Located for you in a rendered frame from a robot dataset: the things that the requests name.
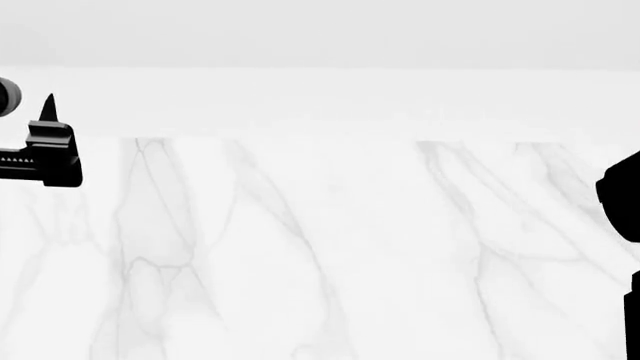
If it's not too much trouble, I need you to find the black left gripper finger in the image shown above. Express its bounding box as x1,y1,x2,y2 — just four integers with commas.
24,93,76,148

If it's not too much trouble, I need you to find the grey round knob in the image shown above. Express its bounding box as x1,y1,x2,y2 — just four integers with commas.
0,76,24,118

